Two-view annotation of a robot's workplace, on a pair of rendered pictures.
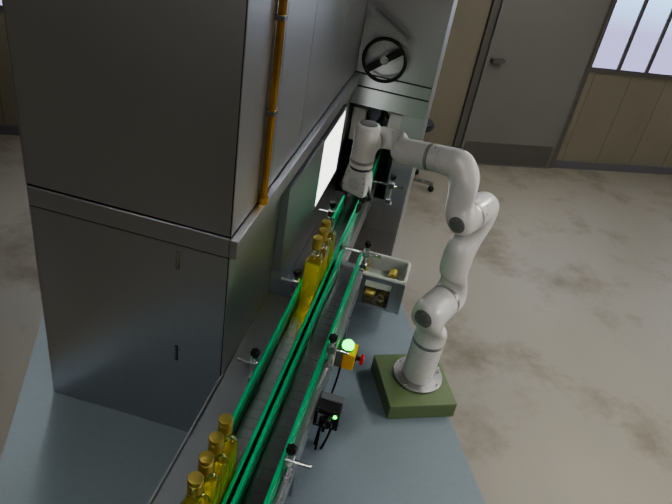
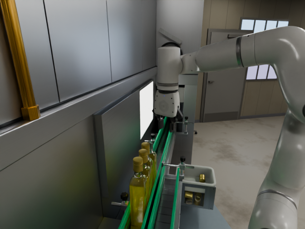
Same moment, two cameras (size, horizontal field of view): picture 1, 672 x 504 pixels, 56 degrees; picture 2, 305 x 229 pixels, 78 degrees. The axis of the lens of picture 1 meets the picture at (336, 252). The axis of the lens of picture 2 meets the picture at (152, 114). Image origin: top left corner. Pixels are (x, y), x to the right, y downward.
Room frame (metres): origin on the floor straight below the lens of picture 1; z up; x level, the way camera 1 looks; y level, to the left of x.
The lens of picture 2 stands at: (1.28, -0.02, 1.69)
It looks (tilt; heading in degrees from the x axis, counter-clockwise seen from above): 19 degrees down; 4
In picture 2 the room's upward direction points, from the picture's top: straight up
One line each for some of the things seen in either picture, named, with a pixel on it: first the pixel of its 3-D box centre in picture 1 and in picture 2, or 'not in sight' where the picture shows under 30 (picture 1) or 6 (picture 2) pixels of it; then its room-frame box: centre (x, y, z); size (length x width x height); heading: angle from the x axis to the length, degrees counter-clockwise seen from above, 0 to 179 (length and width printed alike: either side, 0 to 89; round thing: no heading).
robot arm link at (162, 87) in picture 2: (361, 162); (167, 86); (2.02, -0.03, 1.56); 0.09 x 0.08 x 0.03; 58
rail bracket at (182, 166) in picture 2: (360, 253); (177, 166); (2.13, -0.10, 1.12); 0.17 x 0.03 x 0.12; 82
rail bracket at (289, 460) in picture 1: (297, 465); not in sight; (1.07, 0.00, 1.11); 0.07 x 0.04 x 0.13; 82
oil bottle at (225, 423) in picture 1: (222, 457); not in sight; (1.00, 0.18, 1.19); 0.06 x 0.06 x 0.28; 82
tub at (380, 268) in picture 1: (381, 273); (194, 179); (2.23, -0.21, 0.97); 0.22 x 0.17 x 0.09; 82
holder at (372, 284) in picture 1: (373, 281); (189, 185); (2.23, -0.18, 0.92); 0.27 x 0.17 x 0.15; 82
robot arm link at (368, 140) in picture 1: (366, 140); (169, 64); (2.02, -0.03, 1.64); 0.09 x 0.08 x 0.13; 147
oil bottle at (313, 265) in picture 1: (311, 277); (139, 198); (1.85, 0.07, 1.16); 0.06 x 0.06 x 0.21; 82
